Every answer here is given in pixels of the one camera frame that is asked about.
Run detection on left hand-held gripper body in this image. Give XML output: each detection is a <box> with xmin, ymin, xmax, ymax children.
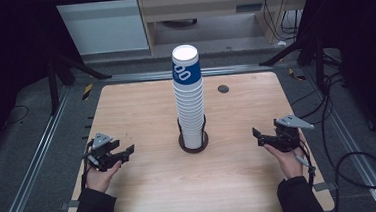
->
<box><xmin>81</xmin><ymin>130</ymin><xmax>123</xmax><ymax>173</ymax></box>

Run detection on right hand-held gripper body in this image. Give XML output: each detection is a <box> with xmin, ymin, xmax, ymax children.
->
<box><xmin>270</xmin><ymin>112</ymin><xmax>317</xmax><ymax>154</ymax></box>

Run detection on black cup holder stand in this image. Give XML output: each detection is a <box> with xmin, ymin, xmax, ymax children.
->
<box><xmin>176</xmin><ymin>114</ymin><xmax>211</xmax><ymax>156</ymax></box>

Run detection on stack of paper cups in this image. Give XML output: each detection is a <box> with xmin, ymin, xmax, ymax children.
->
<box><xmin>170</xmin><ymin>43</ymin><xmax>209</xmax><ymax>151</ymax></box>

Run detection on person's left hand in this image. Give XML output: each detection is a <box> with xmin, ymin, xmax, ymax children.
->
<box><xmin>84</xmin><ymin>160</ymin><xmax>125</xmax><ymax>195</ymax></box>

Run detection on person's right hand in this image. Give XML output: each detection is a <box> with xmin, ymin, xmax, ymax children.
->
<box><xmin>263</xmin><ymin>141</ymin><xmax>311</xmax><ymax>182</ymax></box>

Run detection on yellow black floor tape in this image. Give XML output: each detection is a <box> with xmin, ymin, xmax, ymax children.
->
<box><xmin>80</xmin><ymin>83</ymin><xmax>95</xmax><ymax>101</ymax></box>
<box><xmin>288</xmin><ymin>67</ymin><xmax>308</xmax><ymax>83</ymax></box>

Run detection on white cabinet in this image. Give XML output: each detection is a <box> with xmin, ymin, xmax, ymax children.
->
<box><xmin>56</xmin><ymin>0</ymin><xmax>150</xmax><ymax>58</ymax></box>

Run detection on dark round base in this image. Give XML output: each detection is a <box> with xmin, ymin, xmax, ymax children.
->
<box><xmin>162</xmin><ymin>17</ymin><xmax>199</xmax><ymax>31</ymax></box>

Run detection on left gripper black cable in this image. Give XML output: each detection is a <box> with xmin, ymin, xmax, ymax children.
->
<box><xmin>77</xmin><ymin>141</ymin><xmax>98</xmax><ymax>192</ymax></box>

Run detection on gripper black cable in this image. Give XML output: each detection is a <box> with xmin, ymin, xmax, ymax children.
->
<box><xmin>77</xmin><ymin>141</ymin><xmax>98</xmax><ymax>192</ymax></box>
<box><xmin>291</xmin><ymin>133</ymin><xmax>318</xmax><ymax>190</ymax></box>

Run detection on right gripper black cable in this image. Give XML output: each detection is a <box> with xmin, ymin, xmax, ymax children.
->
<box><xmin>291</xmin><ymin>133</ymin><xmax>318</xmax><ymax>190</ymax></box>

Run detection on black floor cable bundle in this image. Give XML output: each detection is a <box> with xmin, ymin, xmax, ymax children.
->
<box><xmin>288</xmin><ymin>71</ymin><xmax>349</xmax><ymax>128</ymax></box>

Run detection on grey table bracket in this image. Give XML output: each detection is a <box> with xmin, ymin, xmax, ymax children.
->
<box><xmin>59</xmin><ymin>198</ymin><xmax>85</xmax><ymax>212</ymax></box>
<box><xmin>312</xmin><ymin>181</ymin><xmax>338</xmax><ymax>192</ymax></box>

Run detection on black floor cable loop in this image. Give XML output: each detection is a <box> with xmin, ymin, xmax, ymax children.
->
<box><xmin>331</xmin><ymin>149</ymin><xmax>376</xmax><ymax>212</ymax></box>

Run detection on metal floor rail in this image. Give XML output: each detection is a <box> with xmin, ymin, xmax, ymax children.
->
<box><xmin>0</xmin><ymin>85</ymin><xmax>79</xmax><ymax>212</ymax></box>
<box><xmin>102</xmin><ymin>61</ymin><xmax>290</xmax><ymax>85</ymax></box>
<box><xmin>303</xmin><ymin>62</ymin><xmax>376</xmax><ymax>212</ymax></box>

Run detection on thin black floor cable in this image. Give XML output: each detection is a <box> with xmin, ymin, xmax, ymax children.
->
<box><xmin>2</xmin><ymin>104</ymin><xmax>31</xmax><ymax>128</ymax></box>

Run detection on black cables under desk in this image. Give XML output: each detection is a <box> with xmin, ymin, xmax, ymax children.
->
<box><xmin>262</xmin><ymin>0</ymin><xmax>306</xmax><ymax>43</ymax></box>

